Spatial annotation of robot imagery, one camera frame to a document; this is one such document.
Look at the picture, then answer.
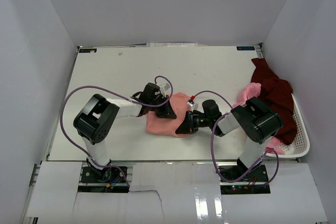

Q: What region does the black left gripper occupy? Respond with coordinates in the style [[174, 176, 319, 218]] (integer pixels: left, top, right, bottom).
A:
[[148, 95, 176, 118]]

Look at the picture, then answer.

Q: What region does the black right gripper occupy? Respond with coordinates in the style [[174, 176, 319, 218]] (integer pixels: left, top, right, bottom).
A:
[[176, 110, 212, 133]]

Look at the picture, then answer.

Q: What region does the salmon pink t shirt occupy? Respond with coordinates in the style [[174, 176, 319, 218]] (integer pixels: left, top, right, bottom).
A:
[[145, 92, 191, 137]]

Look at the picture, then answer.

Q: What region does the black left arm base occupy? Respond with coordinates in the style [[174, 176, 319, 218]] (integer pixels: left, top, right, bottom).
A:
[[78, 165, 129, 193]]

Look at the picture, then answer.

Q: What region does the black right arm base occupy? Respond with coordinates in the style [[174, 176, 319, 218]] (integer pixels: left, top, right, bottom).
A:
[[219, 164, 271, 195]]

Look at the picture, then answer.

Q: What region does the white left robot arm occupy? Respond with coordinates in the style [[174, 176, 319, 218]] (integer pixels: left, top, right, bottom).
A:
[[73, 82, 177, 182]]

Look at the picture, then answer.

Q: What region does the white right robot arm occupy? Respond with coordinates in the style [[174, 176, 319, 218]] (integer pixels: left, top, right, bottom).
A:
[[175, 97, 284, 182]]

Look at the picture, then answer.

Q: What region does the white paper sheets front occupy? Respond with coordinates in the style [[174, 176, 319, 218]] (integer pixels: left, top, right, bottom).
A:
[[26, 162, 327, 223]]

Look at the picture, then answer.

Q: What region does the light pink t shirt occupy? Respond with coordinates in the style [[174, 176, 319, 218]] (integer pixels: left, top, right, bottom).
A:
[[233, 82, 285, 155]]

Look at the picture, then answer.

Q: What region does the blue right table label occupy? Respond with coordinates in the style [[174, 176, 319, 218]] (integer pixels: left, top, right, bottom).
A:
[[236, 46, 255, 51]]

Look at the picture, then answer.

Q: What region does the blue table label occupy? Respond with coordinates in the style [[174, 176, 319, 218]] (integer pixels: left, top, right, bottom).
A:
[[236, 46, 255, 51], [78, 48, 97, 54]]

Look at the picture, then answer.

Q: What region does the dark red t shirt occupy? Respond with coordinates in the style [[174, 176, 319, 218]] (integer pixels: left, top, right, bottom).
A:
[[251, 58, 297, 145]]

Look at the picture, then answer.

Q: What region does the blue left table label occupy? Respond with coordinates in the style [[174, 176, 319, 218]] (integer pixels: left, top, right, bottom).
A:
[[78, 48, 97, 54]]

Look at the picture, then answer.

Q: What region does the white perforated laundry basket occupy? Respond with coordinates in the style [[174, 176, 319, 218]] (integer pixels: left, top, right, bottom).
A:
[[278, 94, 310, 159]]

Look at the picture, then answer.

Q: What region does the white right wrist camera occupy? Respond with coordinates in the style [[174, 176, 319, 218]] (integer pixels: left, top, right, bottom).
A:
[[187, 96, 198, 112]]

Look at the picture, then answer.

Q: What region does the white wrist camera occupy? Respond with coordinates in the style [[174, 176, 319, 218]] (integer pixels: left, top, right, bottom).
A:
[[159, 83, 171, 97], [187, 96, 198, 112]]

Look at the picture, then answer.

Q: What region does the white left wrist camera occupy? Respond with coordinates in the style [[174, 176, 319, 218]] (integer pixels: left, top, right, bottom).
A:
[[159, 83, 171, 97]]

